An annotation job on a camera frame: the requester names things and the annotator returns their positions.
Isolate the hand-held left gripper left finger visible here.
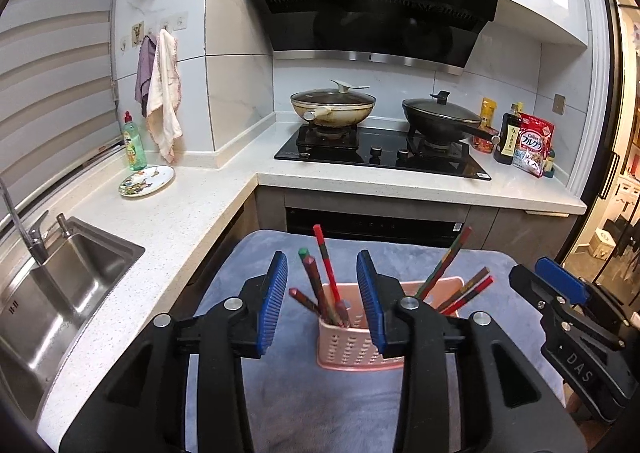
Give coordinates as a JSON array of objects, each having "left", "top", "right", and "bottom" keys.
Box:
[{"left": 59, "top": 251, "right": 289, "bottom": 453}]

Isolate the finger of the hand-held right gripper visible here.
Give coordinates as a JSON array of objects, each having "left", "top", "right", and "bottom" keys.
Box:
[
  {"left": 535, "top": 257, "right": 640, "bottom": 349},
  {"left": 509, "top": 264, "right": 626, "bottom": 424}
]

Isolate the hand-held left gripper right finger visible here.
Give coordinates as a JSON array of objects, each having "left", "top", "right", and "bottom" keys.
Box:
[{"left": 356, "top": 250, "right": 587, "bottom": 453}]

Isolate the pink perforated utensil holder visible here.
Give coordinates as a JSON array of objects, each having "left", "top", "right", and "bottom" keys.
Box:
[{"left": 317, "top": 274, "right": 463, "bottom": 373}]

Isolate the green and red chopstick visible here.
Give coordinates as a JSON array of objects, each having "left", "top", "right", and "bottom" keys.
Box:
[{"left": 415, "top": 226, "right": 473, "bottom": 301}]

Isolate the white box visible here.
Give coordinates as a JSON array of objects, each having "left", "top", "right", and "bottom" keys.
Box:
[{"left": 587, "top": 228, "right": 616, "bottom": 259}]

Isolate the black built-in appliance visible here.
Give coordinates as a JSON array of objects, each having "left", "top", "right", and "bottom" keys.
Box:
[{"left": 284, "top": 205, "right": 468, "bottom": 249}]

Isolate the blue-grey plush mat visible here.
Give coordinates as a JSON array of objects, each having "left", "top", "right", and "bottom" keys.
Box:
[{"left": 185, "top": 229, "right": 571, "bottom": 453}]

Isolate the red cereal bag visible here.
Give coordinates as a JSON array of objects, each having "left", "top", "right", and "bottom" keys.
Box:
[{"left": 511, "top": 114, "right": 556, "bottom": 178}]

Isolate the dark sauce bottle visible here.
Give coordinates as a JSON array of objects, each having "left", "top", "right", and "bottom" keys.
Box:
[{"left": 493, "top": 104, "right": 522, "bottom": 166}]

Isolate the red food cup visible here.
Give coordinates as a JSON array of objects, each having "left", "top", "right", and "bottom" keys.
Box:
[{"left": 472, "top": 125, "right": 496, "bottom": 154}]

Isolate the black gas cooktop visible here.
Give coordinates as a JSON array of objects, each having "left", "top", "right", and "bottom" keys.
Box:
[{"left": 273, "top": 125, "right": 492, "bottom": 181}]

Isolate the glass sliding door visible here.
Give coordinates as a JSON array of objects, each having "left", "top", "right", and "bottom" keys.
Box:
[{"left": 562, "top": 0, "right": 640, "bottom": 294}]

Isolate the patterned white plate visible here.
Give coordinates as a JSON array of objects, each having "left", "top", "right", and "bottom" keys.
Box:
[{"left": 118, "top": 164, "right": 176, "bottom": 198}]

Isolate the black wok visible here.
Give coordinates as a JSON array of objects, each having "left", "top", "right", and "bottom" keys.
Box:
[{"left": 402, "top": 103, "right": 501, "bottom": 148}]

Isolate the beige pan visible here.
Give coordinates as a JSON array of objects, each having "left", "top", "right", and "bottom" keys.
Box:
[{"left": 290, "top": 93, "right": 377, "bottom": 128}]

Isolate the black wok lid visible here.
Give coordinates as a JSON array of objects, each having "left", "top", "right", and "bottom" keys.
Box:
[{"left": 402, "top": 90, "right": 482, "bottom": 124}]

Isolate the stainless steel sink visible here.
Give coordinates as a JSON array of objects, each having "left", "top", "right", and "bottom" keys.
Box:
[{"left": 0, "top": 217, "right": 146, "bottom": 421}]

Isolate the green dish soap bottle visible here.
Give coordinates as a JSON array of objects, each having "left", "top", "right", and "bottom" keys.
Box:
[{"left": 122, "top": 110, "right": 148, "bottom": 171}]

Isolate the glass pan lid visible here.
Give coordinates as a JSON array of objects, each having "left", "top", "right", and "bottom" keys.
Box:
[{"left": 291, "top": 79, "right": 376, "bottom": 106}]

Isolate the cream towel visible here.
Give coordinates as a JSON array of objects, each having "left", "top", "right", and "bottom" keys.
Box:
[{"left": 146, "top": 29, "right": 183, "bottom": 164}]

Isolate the chrome faucet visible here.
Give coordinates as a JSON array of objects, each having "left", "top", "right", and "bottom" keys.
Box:
[{"left": 0, "top": 178, "right": 51, "bottom": 266}]

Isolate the purple cloth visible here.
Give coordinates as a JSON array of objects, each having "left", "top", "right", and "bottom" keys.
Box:
[{"left": 135, "top": 35, "right": 158, "bottom": 118}]

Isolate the white window blind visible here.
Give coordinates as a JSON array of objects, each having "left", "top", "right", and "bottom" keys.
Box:
[{"left": 0, "top": 0, "right": 126, "bottom": 229}]

